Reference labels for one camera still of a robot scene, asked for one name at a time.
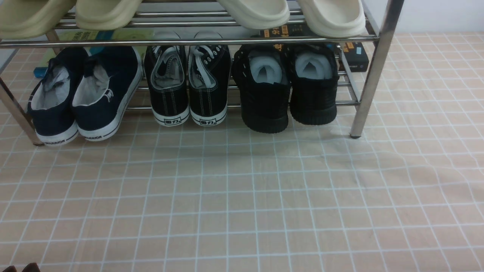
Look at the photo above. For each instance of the black knit sneaker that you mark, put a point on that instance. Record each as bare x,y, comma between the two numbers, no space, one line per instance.
260,73
313,72

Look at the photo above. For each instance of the black book under rack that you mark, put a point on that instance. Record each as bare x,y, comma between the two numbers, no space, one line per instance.
355,54

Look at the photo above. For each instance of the navy canvas shoe right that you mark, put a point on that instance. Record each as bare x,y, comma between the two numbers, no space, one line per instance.
110,79

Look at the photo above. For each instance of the navy canvas shoe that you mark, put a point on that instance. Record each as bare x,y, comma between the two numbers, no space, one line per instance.
50,103
110,79

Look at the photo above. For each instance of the stainless steel shoe rack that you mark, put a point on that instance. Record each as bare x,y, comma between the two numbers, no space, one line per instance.
182,14

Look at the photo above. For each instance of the navy canvas shoe left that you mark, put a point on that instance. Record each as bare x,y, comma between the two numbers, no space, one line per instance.
50,103

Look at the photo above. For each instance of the black canvas sneaker right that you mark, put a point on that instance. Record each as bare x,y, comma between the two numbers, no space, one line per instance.
209,72

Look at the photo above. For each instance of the black canvas sneaker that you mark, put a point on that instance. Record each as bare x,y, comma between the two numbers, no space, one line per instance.
165,71
209,72

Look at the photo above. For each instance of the black canvas sneaker left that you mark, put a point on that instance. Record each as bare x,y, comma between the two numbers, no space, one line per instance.
165,71

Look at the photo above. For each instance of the cream white slipper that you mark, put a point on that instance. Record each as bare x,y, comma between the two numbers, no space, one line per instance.
257,14
334,18

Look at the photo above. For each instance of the cream white slipper right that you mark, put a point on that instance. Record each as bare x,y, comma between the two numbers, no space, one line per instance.
334,18

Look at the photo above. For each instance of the olive green slipper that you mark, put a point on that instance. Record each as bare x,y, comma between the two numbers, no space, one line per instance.
105,15
24,19

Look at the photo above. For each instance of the olive green slipper far left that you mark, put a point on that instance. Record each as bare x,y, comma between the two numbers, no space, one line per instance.
24,19

